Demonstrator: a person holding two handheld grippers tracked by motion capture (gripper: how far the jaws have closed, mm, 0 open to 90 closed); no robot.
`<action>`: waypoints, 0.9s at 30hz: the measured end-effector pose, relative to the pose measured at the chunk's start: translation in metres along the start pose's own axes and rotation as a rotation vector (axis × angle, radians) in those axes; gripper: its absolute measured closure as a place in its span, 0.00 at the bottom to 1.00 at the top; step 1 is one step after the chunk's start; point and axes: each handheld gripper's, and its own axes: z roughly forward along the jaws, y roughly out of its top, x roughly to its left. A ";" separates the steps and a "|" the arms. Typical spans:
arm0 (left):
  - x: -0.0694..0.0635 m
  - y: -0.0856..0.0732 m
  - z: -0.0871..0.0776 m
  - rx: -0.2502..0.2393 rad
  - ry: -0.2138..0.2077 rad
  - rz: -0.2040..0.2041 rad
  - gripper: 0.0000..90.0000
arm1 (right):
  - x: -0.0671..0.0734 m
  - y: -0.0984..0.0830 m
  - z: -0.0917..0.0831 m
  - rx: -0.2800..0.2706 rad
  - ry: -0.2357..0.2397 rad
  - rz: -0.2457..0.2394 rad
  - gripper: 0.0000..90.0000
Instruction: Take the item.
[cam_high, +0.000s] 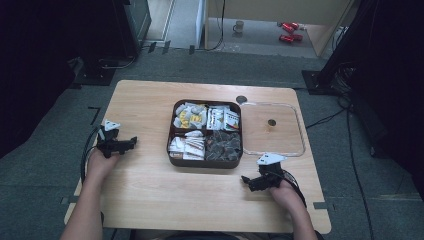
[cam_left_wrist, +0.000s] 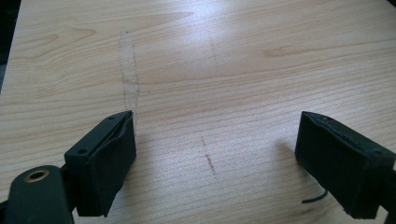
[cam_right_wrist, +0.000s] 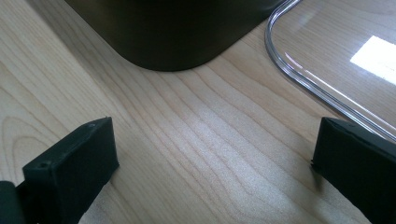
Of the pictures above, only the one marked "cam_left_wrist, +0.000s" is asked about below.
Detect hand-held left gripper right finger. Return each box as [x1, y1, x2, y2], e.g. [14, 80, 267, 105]
[294, 110, 396, 220]

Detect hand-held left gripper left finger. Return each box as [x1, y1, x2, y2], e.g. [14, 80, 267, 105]
[64, 109, 137, 218]

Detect thin black cable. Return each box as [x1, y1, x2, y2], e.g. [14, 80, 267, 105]
[301, 189, 329, 205]

